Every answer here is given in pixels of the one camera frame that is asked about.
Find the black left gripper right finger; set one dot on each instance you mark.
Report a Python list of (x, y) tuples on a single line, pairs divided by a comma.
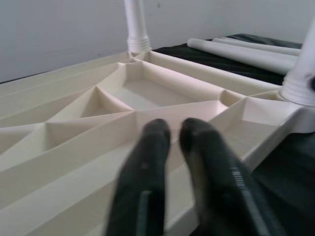
[(221, 186)]

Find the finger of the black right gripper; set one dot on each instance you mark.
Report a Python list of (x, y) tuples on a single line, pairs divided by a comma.
[(312, 83)]

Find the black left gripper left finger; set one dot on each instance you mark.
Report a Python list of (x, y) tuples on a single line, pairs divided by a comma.
[(140, 186)]

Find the white tapered table leg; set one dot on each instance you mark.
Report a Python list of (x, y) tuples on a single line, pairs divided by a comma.
[(258, 44), (233, 52), (301, 68), (135, 24)]

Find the white plastic table top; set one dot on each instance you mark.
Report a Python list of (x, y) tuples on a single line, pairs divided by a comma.
[(73, 137)]

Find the black table cloth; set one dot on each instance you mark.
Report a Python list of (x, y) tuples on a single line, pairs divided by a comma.
[(283, 177)]

